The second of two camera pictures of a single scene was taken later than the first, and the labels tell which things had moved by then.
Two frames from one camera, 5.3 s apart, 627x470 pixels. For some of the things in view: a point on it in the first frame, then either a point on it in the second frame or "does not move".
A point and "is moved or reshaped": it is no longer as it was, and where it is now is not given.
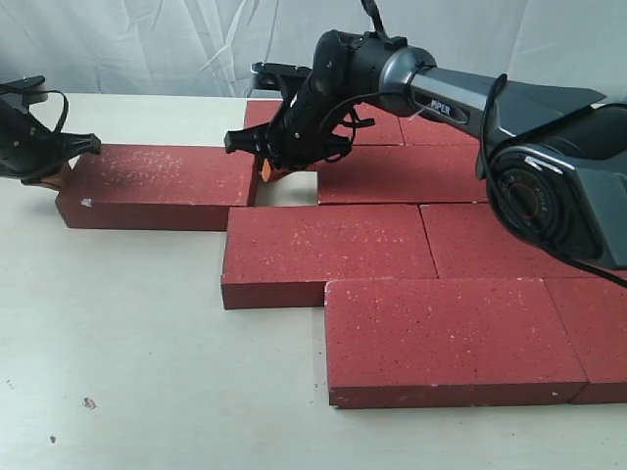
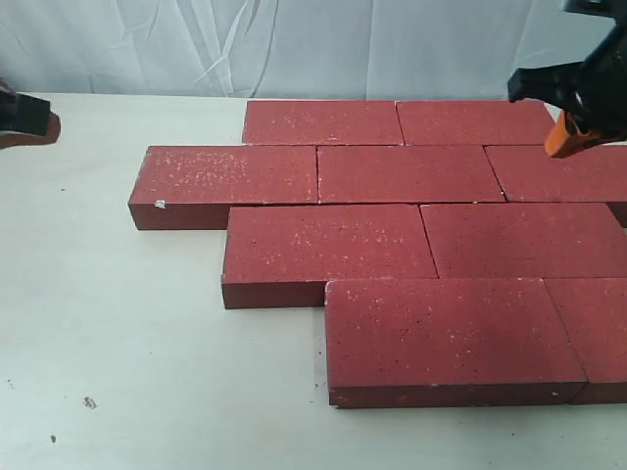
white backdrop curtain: [210, 46] does not move
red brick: [423, 173] does not move
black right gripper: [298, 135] -> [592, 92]
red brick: [280, 256] does not move
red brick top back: [156, 187] is moved or reshaped
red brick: [466, 243] does not move
